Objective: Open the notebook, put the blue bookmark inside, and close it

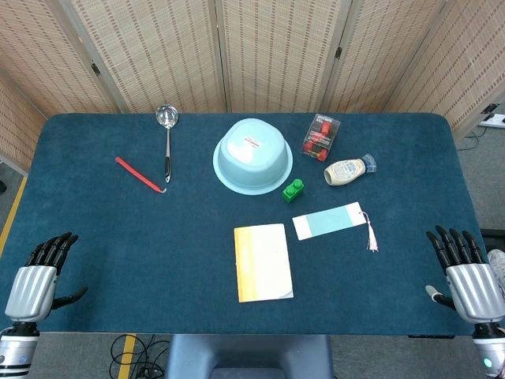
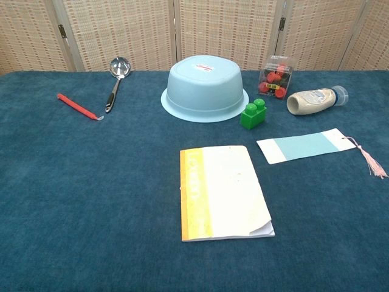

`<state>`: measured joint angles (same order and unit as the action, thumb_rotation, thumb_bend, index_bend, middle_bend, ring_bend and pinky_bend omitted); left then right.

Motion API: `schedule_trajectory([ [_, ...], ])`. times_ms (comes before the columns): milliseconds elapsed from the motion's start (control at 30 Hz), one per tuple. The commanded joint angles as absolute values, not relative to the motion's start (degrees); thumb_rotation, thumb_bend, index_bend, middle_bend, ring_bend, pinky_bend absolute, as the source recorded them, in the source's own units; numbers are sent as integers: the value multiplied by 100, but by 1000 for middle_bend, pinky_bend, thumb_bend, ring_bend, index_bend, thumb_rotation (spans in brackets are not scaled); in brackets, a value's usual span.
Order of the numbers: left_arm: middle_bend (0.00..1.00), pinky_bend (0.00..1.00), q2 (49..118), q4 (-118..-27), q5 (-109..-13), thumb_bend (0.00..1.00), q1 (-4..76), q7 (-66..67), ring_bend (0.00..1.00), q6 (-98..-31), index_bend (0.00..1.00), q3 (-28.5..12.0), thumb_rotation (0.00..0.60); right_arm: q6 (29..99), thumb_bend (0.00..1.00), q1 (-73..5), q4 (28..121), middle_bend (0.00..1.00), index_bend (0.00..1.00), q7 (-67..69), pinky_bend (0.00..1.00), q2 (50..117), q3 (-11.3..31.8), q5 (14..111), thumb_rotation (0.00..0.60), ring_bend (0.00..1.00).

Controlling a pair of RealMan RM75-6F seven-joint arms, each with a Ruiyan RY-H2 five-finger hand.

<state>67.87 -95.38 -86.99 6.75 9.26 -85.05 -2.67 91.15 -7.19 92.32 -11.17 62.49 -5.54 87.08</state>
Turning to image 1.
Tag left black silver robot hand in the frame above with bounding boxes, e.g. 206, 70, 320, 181
4, 231, 88, 323

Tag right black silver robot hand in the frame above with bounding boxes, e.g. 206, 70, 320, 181
425, 224, 505, 325

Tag blue white tasselled bookmark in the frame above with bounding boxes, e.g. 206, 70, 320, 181
292, 201, 380, 253

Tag yellow white lined notebook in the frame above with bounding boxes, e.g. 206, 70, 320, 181
234, 223, 294, 303

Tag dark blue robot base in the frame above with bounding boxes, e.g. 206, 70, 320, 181
165, 334, 335, 379

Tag dark blue table cloth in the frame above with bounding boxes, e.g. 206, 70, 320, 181
0, 113, 502, 336

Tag red plastic stick tool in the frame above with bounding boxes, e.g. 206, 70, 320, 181
115, 156, 167, 194

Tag white power strip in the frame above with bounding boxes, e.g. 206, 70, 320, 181
478, 103, 505, 128

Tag cream squeeze bottle blue cap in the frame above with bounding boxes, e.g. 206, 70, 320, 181
324, 153, 377, 187

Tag green toy building brick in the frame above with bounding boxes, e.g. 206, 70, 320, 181
281, 178, 305, 205

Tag clear box red parts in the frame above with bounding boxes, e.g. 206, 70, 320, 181
301, 113, 342, 162

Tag light blue plastic bowl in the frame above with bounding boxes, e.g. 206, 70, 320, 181
212, 118, 294, 196

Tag woven wooden folding screen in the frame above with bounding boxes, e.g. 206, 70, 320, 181
0, 0, 505, 171

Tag black floor cables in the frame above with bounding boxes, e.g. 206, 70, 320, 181
109, 333, 170, 379

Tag steel ladle black handle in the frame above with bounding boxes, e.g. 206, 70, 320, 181
155, 104, 180, 184

